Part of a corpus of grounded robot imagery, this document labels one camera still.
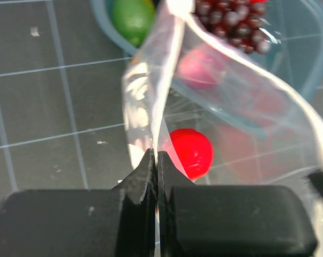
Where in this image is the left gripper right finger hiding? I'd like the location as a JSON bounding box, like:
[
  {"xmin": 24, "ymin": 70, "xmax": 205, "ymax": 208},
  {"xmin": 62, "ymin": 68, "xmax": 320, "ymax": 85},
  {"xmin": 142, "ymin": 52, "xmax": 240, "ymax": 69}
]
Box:
[{"xmin": 157, "ymin": 152, "xmax": 318, "ymax": 256}]

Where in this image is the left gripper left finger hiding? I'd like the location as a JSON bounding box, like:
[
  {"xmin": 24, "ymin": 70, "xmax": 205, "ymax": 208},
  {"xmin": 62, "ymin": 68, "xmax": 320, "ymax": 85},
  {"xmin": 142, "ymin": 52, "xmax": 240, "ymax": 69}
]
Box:
[{"xmin": 0, "ymin": 150, "xmax": 156, "ymax": 256}]

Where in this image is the red apple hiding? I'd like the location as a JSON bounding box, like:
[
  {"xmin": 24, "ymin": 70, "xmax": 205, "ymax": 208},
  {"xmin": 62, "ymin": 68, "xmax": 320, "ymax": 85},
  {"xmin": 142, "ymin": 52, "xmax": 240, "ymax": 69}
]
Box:
[{"xmin": 163, "ymin": 128, "xmax": 214, "ymax": 180}]

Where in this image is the clear dotted zip bag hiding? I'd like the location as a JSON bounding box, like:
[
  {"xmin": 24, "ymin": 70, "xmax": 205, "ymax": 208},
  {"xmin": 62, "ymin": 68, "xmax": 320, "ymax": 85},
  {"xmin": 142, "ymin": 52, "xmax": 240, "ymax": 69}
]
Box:
[{"xmin": 122, "ymin": 1, "xmax": 323, "ymax": 256}]

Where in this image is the purple onion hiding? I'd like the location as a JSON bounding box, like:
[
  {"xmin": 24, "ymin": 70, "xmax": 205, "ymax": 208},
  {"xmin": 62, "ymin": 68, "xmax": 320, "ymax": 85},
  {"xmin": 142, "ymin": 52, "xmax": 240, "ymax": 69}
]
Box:
[{"xmin": 176, "ymin": 44, "xmax": 229, "ymax": 89}]

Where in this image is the dark red grape bunch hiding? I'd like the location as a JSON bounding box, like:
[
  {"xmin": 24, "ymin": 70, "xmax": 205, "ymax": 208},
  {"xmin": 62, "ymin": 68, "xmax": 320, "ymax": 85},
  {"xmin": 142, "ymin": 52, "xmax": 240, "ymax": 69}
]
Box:
[{"xmin": 194, "ymin": 0, "xmax": 271, "ymax": 55}]

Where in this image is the blue plastic basket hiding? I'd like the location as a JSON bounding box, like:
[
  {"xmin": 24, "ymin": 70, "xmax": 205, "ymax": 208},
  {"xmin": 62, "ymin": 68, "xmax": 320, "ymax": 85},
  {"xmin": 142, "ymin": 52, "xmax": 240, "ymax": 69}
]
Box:
[{"xmin": 91, "ymin": 1, "xmax": 323, "ymax": 134}]

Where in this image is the green lime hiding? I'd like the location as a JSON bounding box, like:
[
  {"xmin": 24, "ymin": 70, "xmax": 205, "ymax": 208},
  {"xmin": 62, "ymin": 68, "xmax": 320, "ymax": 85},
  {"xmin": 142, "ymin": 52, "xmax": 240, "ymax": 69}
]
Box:
[{"xmin": 111, "ymin": 0, "xmax": 155, "ymax": 48}]

